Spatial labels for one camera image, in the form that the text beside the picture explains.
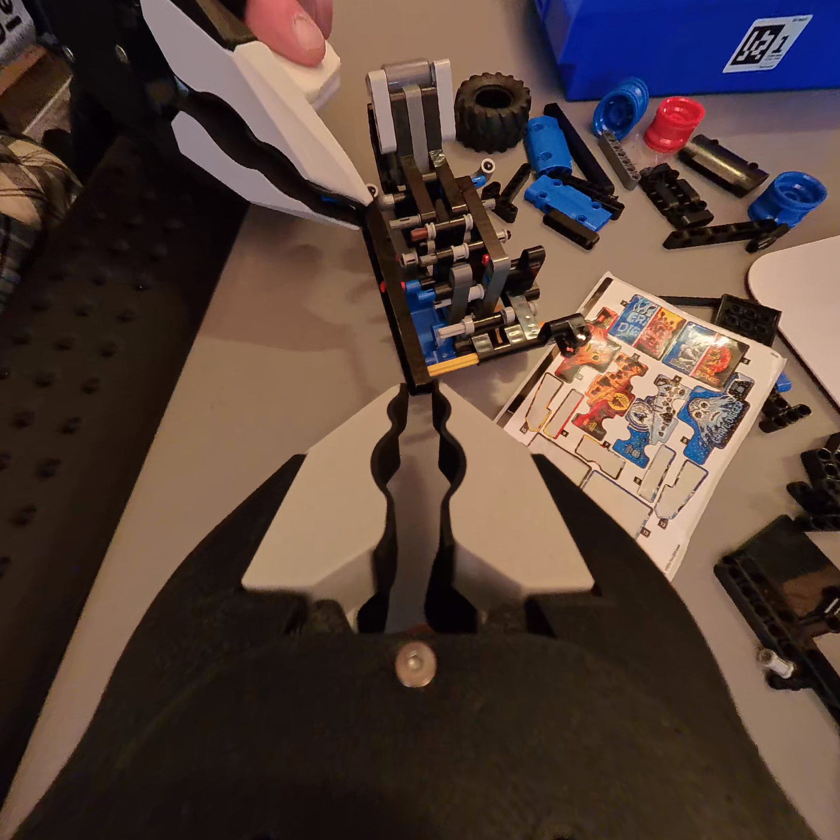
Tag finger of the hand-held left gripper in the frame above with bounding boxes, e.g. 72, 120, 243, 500
169, 92, 365, 231
140, 0, 370, 207

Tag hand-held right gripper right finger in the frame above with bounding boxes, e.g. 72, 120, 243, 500
427, 381, 597, 631

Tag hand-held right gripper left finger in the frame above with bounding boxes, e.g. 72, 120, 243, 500
241, 384, 411, 634

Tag black blue toy car chassis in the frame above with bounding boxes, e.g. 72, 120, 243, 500
364, 58, 588, 395

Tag grey desk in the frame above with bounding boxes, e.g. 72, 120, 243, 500
0, 0, 840, 840

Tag person's left hand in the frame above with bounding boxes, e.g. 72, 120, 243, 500
239, 0, 334, 67

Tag colourful sticker sheet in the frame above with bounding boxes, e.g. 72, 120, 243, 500
493, 272, 786, 581

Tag black toy tire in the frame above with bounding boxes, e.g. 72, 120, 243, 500
454, 71, 531, 153

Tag short black beam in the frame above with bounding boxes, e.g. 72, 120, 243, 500
543, 211, 601, 252
489, 163, 532, 223

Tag blue curved panel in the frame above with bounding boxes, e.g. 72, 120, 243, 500
524, 174, 613, 232
524, 115, 575, 177

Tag small black connector piece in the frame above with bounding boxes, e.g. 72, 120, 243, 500
758, 371, 811, 434

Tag long thin black beam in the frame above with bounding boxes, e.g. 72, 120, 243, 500
543, 101, 618, 198

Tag black studded plate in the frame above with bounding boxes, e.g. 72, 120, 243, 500
715, 293, 783, 347

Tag blue toy wheel hub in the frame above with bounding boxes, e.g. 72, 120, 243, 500
592, 77, 651, 140
748, 171, 829, 227

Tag grey holed beam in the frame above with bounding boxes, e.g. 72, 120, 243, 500
596, 128, 643, 191

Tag blue storage bin with tag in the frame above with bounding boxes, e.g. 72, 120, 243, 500
530, 0, 840, 101

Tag black angled beam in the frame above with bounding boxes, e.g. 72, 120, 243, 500
663, 220, 791, 253

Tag chunky black holed brick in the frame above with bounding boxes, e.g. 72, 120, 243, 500
638, 163, 715, 229

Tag white book stand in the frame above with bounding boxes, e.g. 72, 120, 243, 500
747, 236, 840, 398

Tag red toy wheel hub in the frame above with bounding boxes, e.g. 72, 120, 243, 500
643, 97, 706, 153

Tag black curved panel piece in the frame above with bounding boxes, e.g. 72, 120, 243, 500
678, 134, 770, 198

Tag large black frame assembly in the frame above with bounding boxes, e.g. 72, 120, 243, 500
714, 515, 840, 693

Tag black holed frame pieces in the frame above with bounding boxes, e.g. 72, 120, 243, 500
786, 433, 840, 531

